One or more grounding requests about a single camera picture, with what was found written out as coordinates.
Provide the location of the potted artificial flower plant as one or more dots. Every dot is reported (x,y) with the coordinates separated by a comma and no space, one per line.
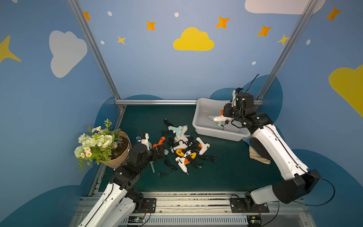
(103,145)

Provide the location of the white glue gun under mint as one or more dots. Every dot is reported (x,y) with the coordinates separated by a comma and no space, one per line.
(182,145)

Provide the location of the white glue gun right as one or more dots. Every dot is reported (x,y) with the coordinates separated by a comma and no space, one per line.
(203,146)

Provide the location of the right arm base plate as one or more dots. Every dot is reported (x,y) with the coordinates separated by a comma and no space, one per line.
(243,205)

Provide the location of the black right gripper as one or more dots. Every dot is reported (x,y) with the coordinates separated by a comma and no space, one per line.
(229,111)

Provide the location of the white glue gun orange trigger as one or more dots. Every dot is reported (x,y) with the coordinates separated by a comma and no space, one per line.
(221,117)

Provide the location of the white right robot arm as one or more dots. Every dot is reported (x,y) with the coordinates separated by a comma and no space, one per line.
(298,179)

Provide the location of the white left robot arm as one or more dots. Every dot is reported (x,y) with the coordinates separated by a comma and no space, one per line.
(119,200)

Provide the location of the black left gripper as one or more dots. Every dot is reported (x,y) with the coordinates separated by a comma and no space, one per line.
(159,152)

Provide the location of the white orange glue gun centre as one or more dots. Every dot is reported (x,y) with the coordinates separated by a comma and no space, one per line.
(181,163)

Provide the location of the white plastic storage box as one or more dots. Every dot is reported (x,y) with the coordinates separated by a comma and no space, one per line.
(205,126)

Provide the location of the yellow glue gun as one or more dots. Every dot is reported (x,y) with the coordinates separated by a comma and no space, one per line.
(188,153)

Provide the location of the aluminium back frame rail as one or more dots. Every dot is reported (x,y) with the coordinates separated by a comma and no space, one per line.
(154,102)

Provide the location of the left aluminium frame post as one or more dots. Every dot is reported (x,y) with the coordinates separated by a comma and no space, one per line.
(78,13)

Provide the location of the aluminium frame post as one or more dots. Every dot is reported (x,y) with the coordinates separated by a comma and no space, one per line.
(78,13)
(297,31)

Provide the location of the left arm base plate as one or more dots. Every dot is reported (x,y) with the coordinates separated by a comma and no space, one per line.
(148,204)

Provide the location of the light mint glue gun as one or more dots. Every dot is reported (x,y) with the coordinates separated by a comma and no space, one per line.
(220,124)

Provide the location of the right aluminium frame post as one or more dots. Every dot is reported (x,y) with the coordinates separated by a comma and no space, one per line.
(297,31)

